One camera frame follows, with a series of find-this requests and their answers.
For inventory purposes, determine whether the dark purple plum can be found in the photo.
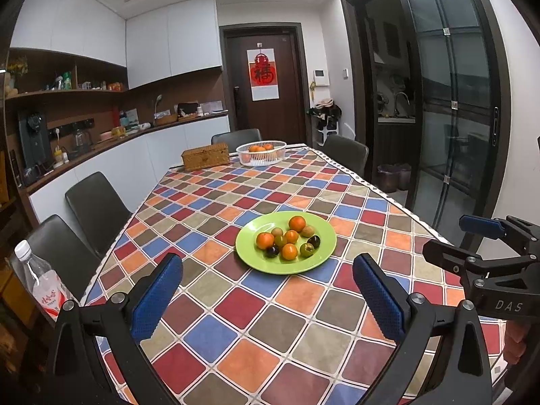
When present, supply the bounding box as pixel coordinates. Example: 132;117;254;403
307;235;321;249

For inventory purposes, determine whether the green persimmon fruit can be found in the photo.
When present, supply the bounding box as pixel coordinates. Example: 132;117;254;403
299;242;316;258

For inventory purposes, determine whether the brown round fruit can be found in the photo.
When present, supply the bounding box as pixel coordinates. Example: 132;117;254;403
300;225;316;238

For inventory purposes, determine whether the small orange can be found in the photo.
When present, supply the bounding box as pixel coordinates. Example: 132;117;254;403
285;229;299;244

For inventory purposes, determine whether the orange fruit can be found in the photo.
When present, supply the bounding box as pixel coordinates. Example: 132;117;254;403
281;243;298;261

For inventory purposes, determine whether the large orange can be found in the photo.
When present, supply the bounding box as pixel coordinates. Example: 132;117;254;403
255;232;275;250

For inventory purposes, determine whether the yellow green fruit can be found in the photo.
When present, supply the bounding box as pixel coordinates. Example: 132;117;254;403
275;235;287;249

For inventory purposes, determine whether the person right hand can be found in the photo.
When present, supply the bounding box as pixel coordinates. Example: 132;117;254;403
503;321;531;366

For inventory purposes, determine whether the clear plastic water bottle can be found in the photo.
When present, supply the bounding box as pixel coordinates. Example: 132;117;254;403
15;240;73;322

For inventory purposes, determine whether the dark chair near left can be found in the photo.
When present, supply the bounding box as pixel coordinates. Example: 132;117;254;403
27;214;101;304

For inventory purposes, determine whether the dark chair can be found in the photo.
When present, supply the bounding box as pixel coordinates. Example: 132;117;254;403
27;214;101;304
65;172;132;257
322;134;369;177

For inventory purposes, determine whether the dark chair right side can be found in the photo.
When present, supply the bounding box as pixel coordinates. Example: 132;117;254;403
322;134;369;177

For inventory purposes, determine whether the glass sliding door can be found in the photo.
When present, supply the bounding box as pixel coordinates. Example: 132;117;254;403
400;0;509;250

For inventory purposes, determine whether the colourful checkered tablecloth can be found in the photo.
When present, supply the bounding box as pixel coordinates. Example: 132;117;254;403
86;147;463;404

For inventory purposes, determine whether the green plate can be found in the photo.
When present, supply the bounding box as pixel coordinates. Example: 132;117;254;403
235;211;337;275

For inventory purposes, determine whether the black coffee machine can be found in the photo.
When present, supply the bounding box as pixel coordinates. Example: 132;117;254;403
18;112;53;171

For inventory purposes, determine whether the dark wooden door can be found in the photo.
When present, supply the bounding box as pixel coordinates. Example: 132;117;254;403
220;22;311;143

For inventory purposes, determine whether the white plastic basket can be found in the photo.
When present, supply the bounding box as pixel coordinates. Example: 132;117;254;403
236;140;287;167

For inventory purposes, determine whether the dark chair far end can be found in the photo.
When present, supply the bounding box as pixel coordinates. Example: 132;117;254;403
211;128;262;153

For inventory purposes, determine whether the red fu poster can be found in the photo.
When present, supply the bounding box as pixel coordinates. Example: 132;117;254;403
246;49;279;102

